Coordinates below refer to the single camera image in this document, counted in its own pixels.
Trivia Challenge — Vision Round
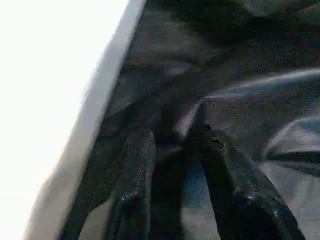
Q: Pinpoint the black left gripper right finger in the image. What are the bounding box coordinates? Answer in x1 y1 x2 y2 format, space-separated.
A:
198 127 307 240

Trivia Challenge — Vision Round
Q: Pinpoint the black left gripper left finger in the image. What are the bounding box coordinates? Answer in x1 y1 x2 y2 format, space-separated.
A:
104 128 157 240

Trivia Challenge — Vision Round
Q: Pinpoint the white plastic table top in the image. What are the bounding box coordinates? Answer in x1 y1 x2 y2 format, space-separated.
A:
0 0 148 240

